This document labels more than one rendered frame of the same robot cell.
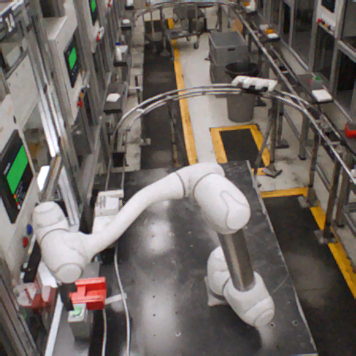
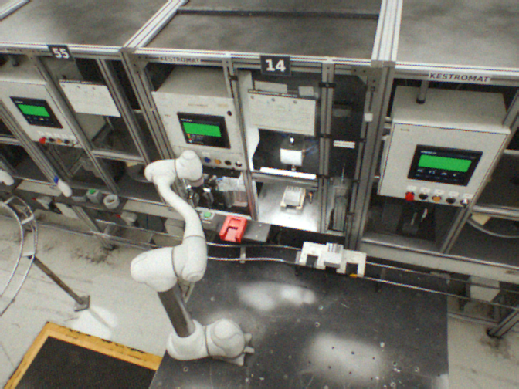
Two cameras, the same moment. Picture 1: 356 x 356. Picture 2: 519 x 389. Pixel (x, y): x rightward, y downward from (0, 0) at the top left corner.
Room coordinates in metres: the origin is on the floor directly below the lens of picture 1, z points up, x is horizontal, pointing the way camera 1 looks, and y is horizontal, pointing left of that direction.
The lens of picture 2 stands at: (1.91, -0.76, 2.78)
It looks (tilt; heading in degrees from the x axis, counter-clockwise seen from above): 49 degrees down; 114
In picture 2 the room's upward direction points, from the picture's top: 9 degrees counter-clockwise
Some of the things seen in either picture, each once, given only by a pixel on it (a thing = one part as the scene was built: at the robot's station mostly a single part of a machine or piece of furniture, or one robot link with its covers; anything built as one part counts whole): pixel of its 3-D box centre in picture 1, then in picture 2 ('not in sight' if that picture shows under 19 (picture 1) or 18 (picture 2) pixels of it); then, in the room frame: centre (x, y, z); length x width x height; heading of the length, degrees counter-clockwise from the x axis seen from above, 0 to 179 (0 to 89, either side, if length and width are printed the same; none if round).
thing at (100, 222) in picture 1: (109, 216); (332, 261); (1.83, 0.38, 0.84); 0.36 x 0.14 x 0.10; 0
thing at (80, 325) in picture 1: (77, 321); (209, 219); (1.06, 0.43, 0.97); 0.08 x 0.08 x 0.12; 0
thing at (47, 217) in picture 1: (51, 226); (188, 164); (1.05, 0.42, 1.47); 0.13 x 0.11 x 0.16; 24
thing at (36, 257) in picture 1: (38, 239); (208, 169); (1.11, 0.50, 1.37); 0.36 x 0.04 x 0.04; 0
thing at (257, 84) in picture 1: (254, 86); not in sight; (3.41, -0.77, 0.84); 0.37 x 0.14 x 0.10; 58
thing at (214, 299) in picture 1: (223, 284); (235, 346); (1.39, -0.19, 0.71); 0.22 x 0.18 x 0.06; 0
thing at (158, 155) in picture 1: (162, 69); not in sight; (6.20, 0.03, 0.01); 5.85 x 0.59 x 0.01; 0
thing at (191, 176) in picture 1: (201, 179); (191, 260); (1.28, -0.10, 1.44); 0.18 x 0.14 x 0.13; 114
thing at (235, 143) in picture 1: (240, 148); not in sight; (3.73, -0.72, 0.01); 1.00 x 0.55 x 0.01; 0
